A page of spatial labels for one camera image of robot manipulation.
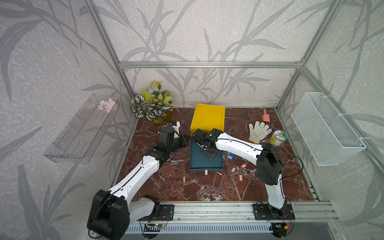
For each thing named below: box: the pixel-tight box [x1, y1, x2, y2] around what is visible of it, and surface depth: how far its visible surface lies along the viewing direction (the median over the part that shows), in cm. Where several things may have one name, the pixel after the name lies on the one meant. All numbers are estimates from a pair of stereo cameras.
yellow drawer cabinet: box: [190, 103, 226, 134], surface depth 88 cm
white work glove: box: [248, 121, 273, 145], surface depth 107 cm
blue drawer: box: [189, 138, 224, 176], surface depth 87 cm
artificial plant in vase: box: [130, 80, 173, 124], surface depth 93 cm
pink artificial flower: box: [97, 98, 116, 113], surface depth 78 cm
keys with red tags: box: [231, 163, 248, 183], surface depth 90 cm
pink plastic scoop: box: [262, 108, 271, 122], surface depth 114 cm
